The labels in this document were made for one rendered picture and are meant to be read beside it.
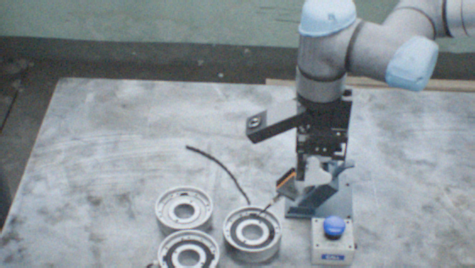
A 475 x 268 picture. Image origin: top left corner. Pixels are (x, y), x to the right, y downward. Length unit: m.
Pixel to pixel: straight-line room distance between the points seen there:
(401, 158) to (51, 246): 0.71
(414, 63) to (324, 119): 0.21
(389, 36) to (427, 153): 0.57
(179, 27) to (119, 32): 0.25
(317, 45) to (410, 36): 0.13
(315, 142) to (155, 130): 0.50
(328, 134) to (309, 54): 0.15
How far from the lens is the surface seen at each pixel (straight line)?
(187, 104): 1.60
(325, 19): 1.01
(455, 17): 1.08
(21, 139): 2.80
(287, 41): 2.97
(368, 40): 1.01
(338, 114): 1.13
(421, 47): 1.00
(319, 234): 1.29
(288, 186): 1.24
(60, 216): 1.40
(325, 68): 1.05
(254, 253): 1.26
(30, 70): 3.13
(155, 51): 3.04
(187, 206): 1.36
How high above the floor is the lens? 1.82
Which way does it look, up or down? 42 degrees down
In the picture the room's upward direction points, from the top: 1 degrees clockwise
